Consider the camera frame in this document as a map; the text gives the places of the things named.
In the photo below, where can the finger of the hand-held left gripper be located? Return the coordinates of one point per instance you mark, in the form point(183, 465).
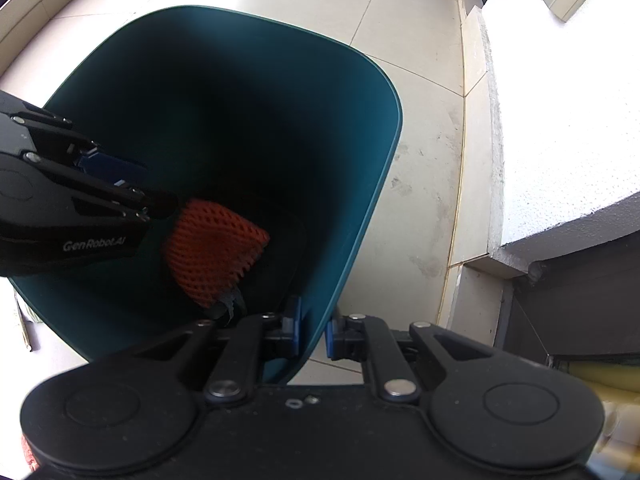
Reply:
point(150, 200)
point(107, 164)

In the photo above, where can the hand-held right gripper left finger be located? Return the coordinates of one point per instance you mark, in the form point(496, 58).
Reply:
point(297, 325)

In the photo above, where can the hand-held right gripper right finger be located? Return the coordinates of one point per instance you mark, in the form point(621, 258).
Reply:
point(330, 340)

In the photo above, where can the orange foam fruit net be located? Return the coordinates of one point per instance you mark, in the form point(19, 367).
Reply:
point(210, 250)

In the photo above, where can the teal plastic trash bin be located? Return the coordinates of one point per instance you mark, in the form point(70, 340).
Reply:
point(225, 110)

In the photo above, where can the red plastic bag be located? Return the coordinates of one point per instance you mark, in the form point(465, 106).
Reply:
point(29, 452)

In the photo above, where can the yellow soft object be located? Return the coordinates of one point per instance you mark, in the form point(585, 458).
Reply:
point(610, 380)

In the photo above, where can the dark door frame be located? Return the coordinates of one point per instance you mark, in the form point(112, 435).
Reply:
point(575, 310)

